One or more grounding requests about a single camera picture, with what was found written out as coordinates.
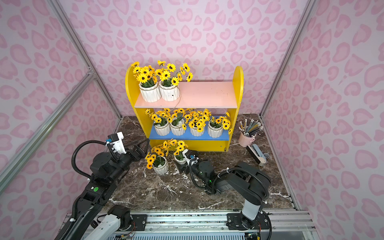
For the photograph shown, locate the shelf sunflower pot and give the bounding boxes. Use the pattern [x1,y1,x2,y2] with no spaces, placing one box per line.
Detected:
[184,109,211,137]
[169,108,186,136]
[162,139,187,165]
[155,60,194,102]
[145,145,169,176]
[208,112,232,138]
[131,62,161,103]
[145,109,172,136]

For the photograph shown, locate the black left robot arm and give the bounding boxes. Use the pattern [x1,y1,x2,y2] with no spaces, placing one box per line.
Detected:
[56,134,148,240]

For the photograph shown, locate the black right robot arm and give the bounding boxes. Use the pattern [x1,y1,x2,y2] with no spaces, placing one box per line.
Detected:
[175,158,272,233]

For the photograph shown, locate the yellow shelf unit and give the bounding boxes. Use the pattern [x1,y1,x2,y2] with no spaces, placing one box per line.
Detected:
[125,66,244,152]

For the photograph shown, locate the pink pencil bucket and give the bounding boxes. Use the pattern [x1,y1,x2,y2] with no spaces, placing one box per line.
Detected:
[238,133,256,148]

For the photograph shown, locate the light blue stapler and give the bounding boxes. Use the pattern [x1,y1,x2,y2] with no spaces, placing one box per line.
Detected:
[246,144,270,167]

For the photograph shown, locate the bundle of pencils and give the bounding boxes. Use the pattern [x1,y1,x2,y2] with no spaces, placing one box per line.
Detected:
[239,119,264,138]

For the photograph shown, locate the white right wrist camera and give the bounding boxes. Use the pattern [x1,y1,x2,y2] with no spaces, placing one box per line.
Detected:
[183,149,199,165]

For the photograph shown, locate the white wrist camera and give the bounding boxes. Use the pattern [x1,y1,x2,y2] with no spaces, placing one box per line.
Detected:
[183,149,199,165]
[106,132,127,154]

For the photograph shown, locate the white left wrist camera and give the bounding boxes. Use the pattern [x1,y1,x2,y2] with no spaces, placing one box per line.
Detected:
[106,132,127,154]

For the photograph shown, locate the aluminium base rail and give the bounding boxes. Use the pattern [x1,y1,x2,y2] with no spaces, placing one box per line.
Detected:
[55,209,319,240]

